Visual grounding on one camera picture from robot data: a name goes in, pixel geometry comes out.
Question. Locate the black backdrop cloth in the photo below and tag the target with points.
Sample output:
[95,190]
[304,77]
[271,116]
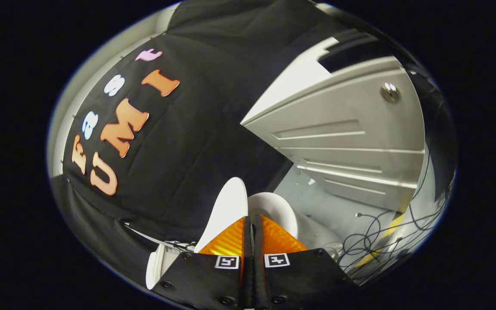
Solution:
[187,150]

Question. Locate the white toilet body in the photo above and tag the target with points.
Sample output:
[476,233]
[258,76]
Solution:
[282,211]

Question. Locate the round metal cabinet knob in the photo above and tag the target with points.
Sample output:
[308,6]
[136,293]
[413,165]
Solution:
[390,92]

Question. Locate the white toilet lid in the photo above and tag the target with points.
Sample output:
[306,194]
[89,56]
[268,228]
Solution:
[228,206]

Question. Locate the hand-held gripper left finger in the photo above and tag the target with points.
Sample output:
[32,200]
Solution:
[213,280]

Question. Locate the white drawer cabinet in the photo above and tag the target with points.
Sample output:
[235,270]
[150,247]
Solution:
[351,129]

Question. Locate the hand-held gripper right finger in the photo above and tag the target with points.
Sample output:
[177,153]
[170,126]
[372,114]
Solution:
[299,280]

